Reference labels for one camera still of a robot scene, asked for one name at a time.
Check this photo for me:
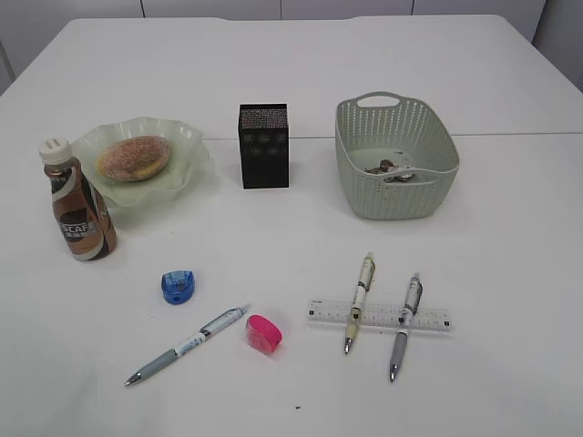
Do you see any brown grey paper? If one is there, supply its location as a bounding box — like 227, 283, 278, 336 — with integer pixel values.
365, 159, 397, 175

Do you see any paper with pink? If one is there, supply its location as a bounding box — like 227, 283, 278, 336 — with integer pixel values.
379, 159, 414, 183

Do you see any blue pencil sharpener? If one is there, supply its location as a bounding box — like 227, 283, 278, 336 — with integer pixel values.
160, 270, 195, 305

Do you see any sugared bread bun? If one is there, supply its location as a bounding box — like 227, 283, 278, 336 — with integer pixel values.
96, 136, 172, 182

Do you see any brown Nescafe coffee bottle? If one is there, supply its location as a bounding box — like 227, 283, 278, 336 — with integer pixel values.
38, 138, 117, 261

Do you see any black mesh pen holder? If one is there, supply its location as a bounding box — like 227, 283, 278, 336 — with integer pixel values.
238, 103, 290, 189

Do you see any cream grip ballpoint pen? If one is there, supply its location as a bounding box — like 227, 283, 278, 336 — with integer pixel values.
343, 252, 375, 355

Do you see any blue grey ballpoint pen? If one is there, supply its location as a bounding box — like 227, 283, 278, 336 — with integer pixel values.
124, 304, 250, 387

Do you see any pink pencil sharpener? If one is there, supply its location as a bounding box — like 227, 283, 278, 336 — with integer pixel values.
246, 314, 282, 354

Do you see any pale green plastic basket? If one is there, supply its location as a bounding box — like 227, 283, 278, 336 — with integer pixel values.
335, 91, 460, 220

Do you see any pale green wavy plate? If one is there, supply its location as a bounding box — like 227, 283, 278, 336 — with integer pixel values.
72, 117, 210, 208

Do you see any grey grip ballpoint pen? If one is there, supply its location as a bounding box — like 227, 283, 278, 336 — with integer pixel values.
388, 272, 423, 383

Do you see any clear plastic ruler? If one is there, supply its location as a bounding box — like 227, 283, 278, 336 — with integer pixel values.
306, 299, 453, 332

